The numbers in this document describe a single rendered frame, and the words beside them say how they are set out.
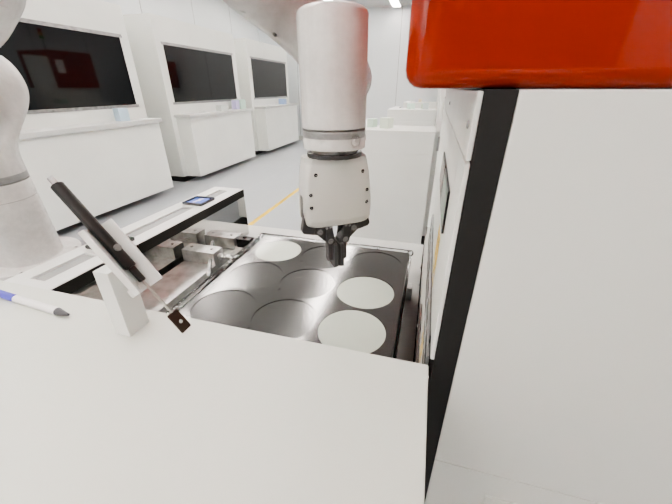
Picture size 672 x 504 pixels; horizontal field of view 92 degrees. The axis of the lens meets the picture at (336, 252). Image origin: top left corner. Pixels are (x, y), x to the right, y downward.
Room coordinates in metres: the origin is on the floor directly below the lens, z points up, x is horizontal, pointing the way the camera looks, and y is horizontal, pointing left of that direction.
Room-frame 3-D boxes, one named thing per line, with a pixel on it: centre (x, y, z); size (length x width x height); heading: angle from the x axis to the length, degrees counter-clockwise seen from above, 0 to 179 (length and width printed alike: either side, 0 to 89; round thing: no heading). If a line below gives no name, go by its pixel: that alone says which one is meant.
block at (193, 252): (0.63, 0.29, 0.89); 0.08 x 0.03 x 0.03; 74
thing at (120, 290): (0.30, 0.23, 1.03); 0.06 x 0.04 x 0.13; 74
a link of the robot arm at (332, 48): (0.46, 0.00, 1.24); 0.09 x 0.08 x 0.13; 167
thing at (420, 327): (0.46, -0.15, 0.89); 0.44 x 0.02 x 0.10; 164
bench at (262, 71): (7.69, 1.63, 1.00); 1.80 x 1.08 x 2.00; 164
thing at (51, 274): (0.67, 0.39, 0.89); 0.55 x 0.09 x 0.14; 164
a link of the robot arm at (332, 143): (0.46, 0.00, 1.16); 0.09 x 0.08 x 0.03; 109
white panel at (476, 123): (0.63, -0.21, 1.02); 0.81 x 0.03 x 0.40; 164
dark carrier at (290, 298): (0.51, 0.05, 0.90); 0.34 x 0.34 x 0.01; 74
